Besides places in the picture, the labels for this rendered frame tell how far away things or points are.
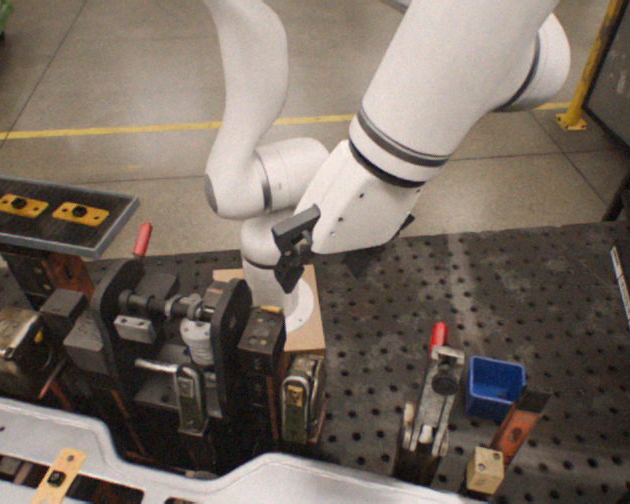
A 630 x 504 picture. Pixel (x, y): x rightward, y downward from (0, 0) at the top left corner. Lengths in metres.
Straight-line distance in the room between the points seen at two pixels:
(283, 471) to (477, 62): 0.57
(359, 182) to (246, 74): 0.42
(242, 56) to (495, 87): 0.47
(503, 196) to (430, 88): 2.58
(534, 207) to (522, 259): 1.42
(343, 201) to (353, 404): 0.77
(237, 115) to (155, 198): 2.08
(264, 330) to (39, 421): 0.36
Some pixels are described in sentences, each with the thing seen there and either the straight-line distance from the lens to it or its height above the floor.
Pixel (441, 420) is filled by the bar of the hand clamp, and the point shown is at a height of 1.12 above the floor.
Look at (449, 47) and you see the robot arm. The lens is 0.36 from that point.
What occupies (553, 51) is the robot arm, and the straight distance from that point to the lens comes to 0.44.
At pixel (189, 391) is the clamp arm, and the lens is 0.74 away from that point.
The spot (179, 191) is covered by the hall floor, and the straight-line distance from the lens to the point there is 2.89.
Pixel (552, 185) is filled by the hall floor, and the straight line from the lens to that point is 3.12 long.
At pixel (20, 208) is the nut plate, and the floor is 1.16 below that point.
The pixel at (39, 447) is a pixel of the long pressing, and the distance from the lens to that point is 0.85.
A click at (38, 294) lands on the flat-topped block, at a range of 1.08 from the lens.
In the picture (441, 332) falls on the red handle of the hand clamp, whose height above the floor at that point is 1.15.
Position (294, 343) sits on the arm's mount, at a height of 0.78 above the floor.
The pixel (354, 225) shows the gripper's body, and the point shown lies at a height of 1.40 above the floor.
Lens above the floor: 1.69
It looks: 45 degrees down
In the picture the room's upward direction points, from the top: straight up
